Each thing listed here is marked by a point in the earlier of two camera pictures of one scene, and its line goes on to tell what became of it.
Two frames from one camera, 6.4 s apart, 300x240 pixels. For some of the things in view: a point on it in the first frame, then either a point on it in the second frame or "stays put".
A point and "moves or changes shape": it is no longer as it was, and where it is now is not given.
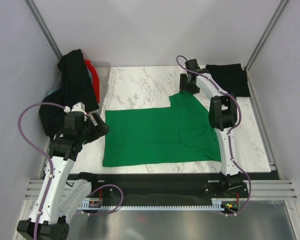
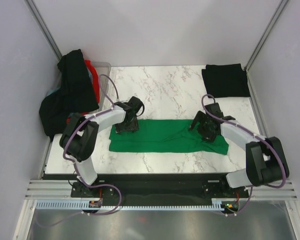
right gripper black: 183,87 → 208,136
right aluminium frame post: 281,6 stays put
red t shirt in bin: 95,79 stays put
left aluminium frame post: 44,29 stays put
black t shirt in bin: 76,86 stays put
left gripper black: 99,130 → 133,127
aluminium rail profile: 261,189 stays put
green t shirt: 183,133 moves or changes shape
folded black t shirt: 232,77 stays put
